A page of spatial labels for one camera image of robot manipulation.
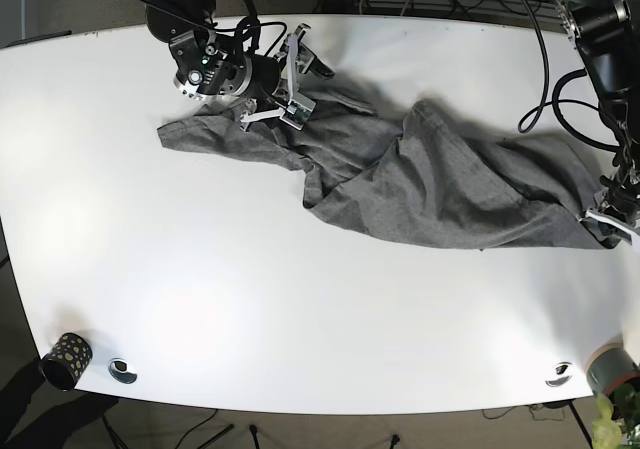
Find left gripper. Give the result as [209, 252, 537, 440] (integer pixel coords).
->
[580, 173, 639, 249]

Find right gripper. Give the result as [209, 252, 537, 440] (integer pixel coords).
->
[239, 23, 335, 131]

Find grey T-shirt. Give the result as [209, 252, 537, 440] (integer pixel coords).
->
[157, 89, 606, 249]

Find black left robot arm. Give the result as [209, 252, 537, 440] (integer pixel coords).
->
[551, 0, 639, 250]

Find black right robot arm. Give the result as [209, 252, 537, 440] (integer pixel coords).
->
[141, 0, 334, 130]

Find grey plant pot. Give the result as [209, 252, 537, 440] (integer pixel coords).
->
[585, 342, 639, 396]

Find right silver table grommet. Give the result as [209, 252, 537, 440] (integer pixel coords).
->
[544, 362, 573, 388]

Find silver table grommet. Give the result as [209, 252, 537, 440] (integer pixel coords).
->
[544, 362, 573, 388]
[108, 358, 138, 385]

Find green plant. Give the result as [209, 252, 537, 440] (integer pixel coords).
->
[592, 383, 639, 449]

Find left silver table grommet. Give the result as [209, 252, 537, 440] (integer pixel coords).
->
[108, 358, 138, 385]

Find black gold spotted cup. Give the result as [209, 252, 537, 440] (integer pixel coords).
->
[39, 332, 93, 391]

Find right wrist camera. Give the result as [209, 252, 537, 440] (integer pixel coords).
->
[279, 93, 316, 130]

